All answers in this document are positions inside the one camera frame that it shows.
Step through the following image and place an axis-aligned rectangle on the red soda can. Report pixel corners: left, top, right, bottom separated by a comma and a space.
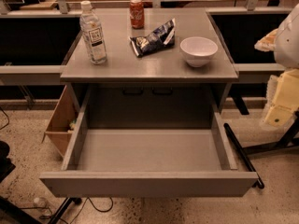
130, 0, 144, 29

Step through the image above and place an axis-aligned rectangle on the grey drawer cabinet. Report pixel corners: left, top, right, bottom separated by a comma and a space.
61, 8, 238, 129

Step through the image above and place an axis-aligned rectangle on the grey top drawer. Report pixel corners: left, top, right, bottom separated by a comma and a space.
40, 85, 258, 198

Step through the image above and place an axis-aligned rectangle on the cardboard box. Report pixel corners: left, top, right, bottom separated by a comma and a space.
45, 87, 78, 157

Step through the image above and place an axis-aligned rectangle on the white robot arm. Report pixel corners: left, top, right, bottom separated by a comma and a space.
254, 5, 299, 128

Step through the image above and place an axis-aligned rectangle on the clear plastic water bottle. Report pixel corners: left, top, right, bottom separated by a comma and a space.
79, 1, 107, 64

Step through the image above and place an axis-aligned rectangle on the black left stand leg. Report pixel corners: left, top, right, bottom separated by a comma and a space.
0, 197, 82, 224

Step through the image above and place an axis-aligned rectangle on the white ceramic bowl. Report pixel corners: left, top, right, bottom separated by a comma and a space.
179, 36, 218, 67

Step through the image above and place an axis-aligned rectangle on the black floor cable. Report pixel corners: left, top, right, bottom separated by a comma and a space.
66, 197, 114, 224

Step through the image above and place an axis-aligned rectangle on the dark blue chip bag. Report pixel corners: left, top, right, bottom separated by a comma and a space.
130, 19, 176, 57

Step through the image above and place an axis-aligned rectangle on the black metal stand leg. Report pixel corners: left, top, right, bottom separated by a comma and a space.
223, 123, 264, 189

